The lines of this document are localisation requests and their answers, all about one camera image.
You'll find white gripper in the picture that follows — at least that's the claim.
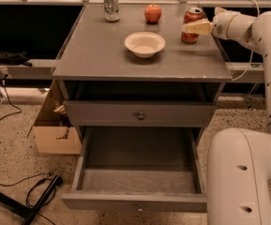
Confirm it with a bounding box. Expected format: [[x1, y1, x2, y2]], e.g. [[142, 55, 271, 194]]
[[182, 7, 244, 41]]

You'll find red coke can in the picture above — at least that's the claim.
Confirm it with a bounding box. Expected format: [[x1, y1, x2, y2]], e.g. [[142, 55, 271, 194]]
[[181, 7, 203, 44]]

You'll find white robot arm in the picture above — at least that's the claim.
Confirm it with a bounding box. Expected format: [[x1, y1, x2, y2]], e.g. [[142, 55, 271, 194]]
[[182, 7, 271, 225]]

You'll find silver green soda can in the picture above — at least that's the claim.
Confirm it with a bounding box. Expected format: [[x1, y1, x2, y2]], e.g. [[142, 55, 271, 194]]
[[103, 0, 120, 23]]

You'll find grey drawer cabinet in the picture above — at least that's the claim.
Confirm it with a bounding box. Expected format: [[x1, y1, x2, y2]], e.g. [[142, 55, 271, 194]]
[[53, 4, 231, 138]]

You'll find closed grey top drawer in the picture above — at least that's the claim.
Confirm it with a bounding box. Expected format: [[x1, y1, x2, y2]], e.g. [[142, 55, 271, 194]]
[[64, 100, 216, 128]]

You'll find red apple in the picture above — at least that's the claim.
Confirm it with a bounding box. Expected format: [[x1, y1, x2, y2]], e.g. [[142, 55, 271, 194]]
[[144, 4, 162, 23]]

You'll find white bowl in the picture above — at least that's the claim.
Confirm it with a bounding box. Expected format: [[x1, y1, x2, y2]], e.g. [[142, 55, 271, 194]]
[[125, 32, 166, 58]]

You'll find cardboard box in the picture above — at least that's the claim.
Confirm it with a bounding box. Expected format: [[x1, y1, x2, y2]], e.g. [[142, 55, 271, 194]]
[[33, 81, 82, 155]]

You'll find black stand base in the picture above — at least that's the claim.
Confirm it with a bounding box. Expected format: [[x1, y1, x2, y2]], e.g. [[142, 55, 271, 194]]
[[0, 174, 64, 225]]

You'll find white hanging cable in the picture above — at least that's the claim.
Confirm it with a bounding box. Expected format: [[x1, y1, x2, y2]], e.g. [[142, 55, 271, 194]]
[[231, 0, 261, 83]]

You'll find black wall cable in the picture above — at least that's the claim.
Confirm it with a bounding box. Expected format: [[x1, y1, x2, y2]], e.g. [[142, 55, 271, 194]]
[[0, 73, 23, 130]]

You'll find black floor cable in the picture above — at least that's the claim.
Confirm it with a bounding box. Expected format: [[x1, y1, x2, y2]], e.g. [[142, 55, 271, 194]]
[[0, 172, 58, 225]]

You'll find black object on rail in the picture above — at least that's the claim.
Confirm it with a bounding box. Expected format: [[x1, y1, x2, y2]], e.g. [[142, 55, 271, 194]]
[[0, 51, 32, 67]]

